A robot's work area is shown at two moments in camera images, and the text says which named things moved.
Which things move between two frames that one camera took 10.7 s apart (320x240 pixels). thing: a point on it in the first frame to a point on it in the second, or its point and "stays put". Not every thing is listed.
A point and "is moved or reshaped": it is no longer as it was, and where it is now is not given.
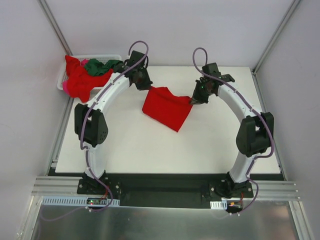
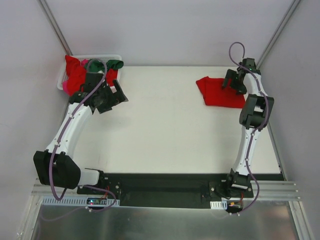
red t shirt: [160, 105] is moved or reshaped
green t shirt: [95, 68] stays put
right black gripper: [199, 94] to [235, 81]
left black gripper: [144, 82] to [113, 97]
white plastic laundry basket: [63, 76] stays put
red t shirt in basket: [80, 83] stays put
